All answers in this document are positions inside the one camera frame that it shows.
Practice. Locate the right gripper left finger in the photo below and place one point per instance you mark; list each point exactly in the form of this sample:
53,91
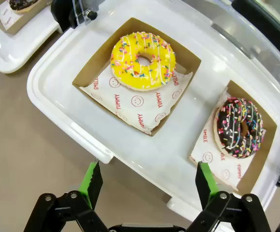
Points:
91,186

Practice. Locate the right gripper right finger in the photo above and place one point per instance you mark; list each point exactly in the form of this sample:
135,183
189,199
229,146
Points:
204,183

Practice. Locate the printed paper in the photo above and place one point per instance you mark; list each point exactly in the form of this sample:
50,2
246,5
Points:
210,154
135,106
6,14

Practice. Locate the yellow sprinkled donut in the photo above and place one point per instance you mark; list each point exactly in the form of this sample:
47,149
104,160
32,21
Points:
120,60

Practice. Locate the yellow glazed donut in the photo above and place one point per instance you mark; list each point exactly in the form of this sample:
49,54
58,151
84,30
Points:
101,55

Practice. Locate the chocolate donut with nuts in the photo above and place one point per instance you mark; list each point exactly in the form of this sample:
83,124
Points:
21,6

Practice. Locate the printed paper under rainbow donut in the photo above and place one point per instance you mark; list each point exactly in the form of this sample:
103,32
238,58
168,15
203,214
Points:
210,154

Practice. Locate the chocolate sprinkled donut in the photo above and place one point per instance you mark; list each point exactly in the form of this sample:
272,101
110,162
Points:
258,169

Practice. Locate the chocolate donut rainbow sprinkles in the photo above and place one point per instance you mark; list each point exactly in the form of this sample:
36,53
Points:
227,125

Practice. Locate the white display tray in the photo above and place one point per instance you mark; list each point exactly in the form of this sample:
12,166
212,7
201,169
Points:
21,48
166,145

